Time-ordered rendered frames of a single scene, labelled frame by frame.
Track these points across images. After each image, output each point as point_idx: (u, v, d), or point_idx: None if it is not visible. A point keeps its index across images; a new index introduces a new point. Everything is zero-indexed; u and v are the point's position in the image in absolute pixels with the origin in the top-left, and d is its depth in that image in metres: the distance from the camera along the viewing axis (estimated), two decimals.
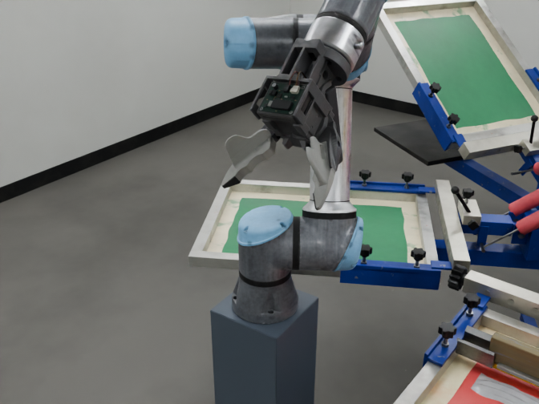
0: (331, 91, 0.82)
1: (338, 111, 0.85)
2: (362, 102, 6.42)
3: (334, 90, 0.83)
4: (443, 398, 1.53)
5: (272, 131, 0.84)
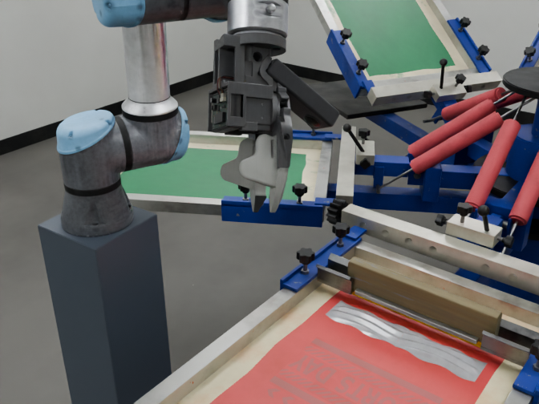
0: (273, 66, 0.78)
1: (297, 77, 0.79)
2: (326, 81, 6.35)
3: (276, 63, 0.78)
4: (293, 323, 1.45)
5: (253, 136, 0.82)
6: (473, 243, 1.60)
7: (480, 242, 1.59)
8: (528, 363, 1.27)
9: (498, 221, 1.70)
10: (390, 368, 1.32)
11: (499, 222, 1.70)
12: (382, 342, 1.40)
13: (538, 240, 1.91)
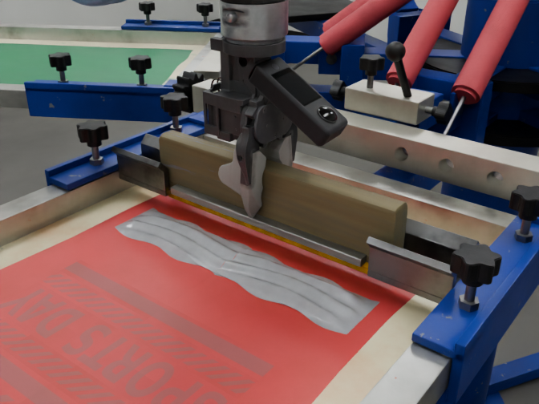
0: (253, 75, 0.71)
1: (277, 88, 0.70)
2: None
3: (254, 71, 0.71)
4: (50, 240, 0.82)
5: None
6: (387, 119, 0.97)
7: (396, 117, 0.95)
8: (450, 296, 0.63)
9: (435, 96, 1.06)
10: (191, 309, 0.69)
11: (435, 98, 1.06)
12: (196, 268, 0.76)
13: (504, 144, 1.28)
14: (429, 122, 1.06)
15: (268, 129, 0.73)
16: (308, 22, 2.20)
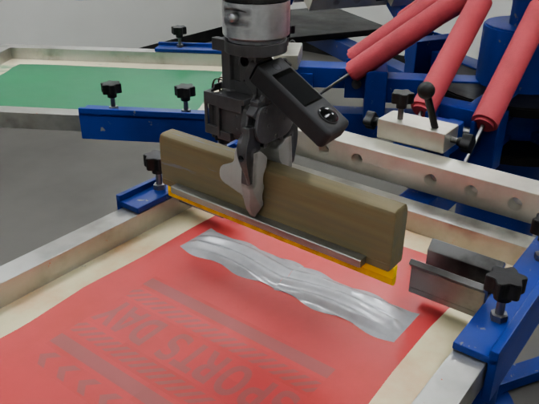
0: (253, 75, 0.71)
1: (278, 88, 0.70)
2: (302, 49, 5.83)
3: (256, 71, 0.71)
4: (125, 258, 0.93)
5: None
6: (415, 147, 1.08)
7: (424, 146, 1.07)
8: (482, 309, 0.75)
9: (456, 124, 1.18)
10: (258, 321, 0.80)
11: None
12: (257, 284, 0.87)
13: (517, 164, 1.39)
14: (451, 147, 1.18)
15: (269, 129, 0.73)
16: (326, 41, 2.31)
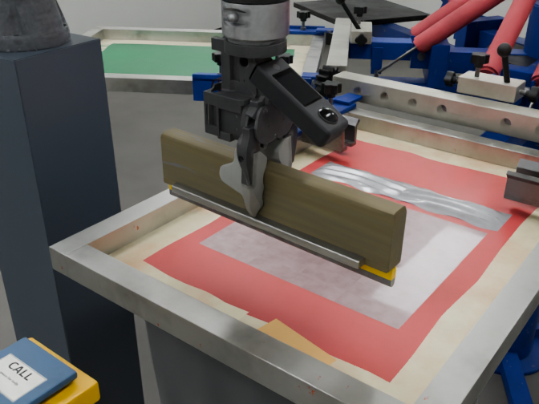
0: (253, 75, 0.71)
1: (277, 88, 0.70)
2: None
3: (256, 72, 0.71)
4: None
5: None
6: (490, 99, 1.33)
7: (498, 98, 1.32)
8: None
9: None
10: None
11: None
12: (381, 196, 1.12)
13: None
14: (515, 103, 1.42)
15: (269, 129, 0.73)
16: (373, 26, 2.56)
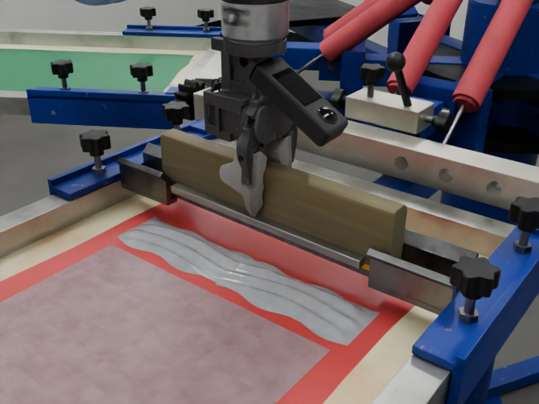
0: (253, 75, 0.71)
1: (277, 88, 0.70)
2: None
3: (255, 71, 0.71)
4: (53, 249, 0.82)
5: None
6: (387, 128, 0.97)
7: (396, 126, 0.96)
8: (450, 308, 0.64)
9: (435, 104, 1.07)
10: (193, 321, 0.69)
11: (435, 106, 1.06)
12: (198, 278, 0.76)
13: (504, 151, 1.28)
14: (429, 130, 1.07)
15: (268, 129, 0.73)
16: (308, 26, 2.21)
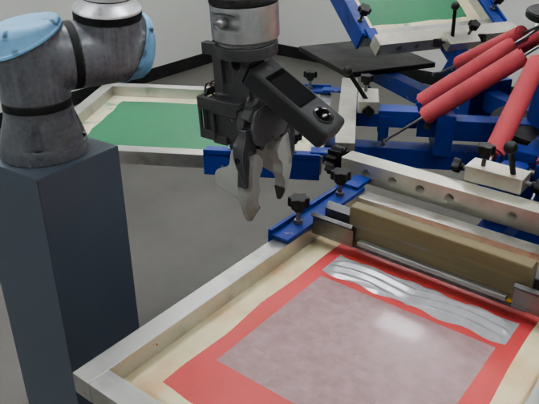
0: (246, 78, 0.70)
1: (272, 91, 0.69)
2: None
3: (249, 75, 0.70)
4: (283, 280, 1.21)
5: None
6: (496, 189, 1.36)
7: (504, 188, 1.35)
8: None
9: (524, 167, 1.46)
10: (401, 329, 1.08)
11: (525, 169, 1.45)
12: (391, 300, 1.15)
13: None
14: None
15: (265, 131, 0.73)
16: (378, 74, 2.59)
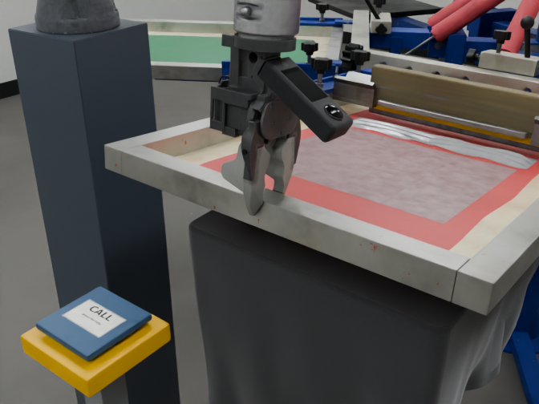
0: (262, 70, 0.72)
1: (285, 83, 0.71)
2: None
3: (265, 67, 0.72)
4: (305, 125, 1.23)
5: None
6: (511, 73, 1.40)
7: (519, 71, 1.39)
8: None
9: None
10: (423, 155, 1.10)
11: None
12: (412, 141, 1.17)
13: None
14: None
15: (273, 126, 0.74)
16: None
